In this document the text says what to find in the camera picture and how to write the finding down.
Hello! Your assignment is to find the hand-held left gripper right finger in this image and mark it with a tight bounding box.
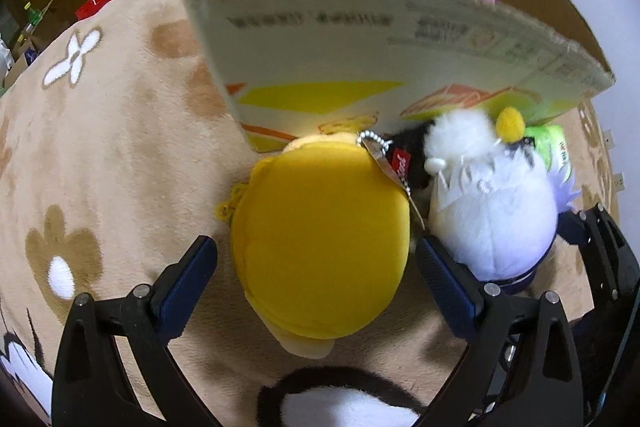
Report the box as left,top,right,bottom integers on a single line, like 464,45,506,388
416,235,585,427

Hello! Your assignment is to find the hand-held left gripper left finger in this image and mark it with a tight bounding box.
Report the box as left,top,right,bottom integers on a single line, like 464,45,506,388
51,235,219,427

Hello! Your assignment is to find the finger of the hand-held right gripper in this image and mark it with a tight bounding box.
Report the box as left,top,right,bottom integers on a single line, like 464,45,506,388
560,203,640,323

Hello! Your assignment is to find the white and purple plush toy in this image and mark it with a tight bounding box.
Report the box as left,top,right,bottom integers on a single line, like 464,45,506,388
422,107,583,295

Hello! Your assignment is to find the yellow plush toy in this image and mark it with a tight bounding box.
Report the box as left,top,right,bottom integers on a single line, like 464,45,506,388
216,129,416,359

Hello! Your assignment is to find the cardboard box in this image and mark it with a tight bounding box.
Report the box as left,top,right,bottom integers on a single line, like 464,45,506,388
174,0,616,154

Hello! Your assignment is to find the green plush toy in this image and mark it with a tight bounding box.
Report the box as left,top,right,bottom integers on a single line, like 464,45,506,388
524,124,577,188

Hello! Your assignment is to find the black plush toy red label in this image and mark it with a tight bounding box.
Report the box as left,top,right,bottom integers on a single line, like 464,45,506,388
389,127,437,204

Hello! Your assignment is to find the beige flower print blanket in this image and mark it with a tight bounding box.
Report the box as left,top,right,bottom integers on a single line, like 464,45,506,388
0,0,626,427

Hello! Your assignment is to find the green bottle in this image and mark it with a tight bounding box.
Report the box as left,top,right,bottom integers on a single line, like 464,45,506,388
24,2,45,38

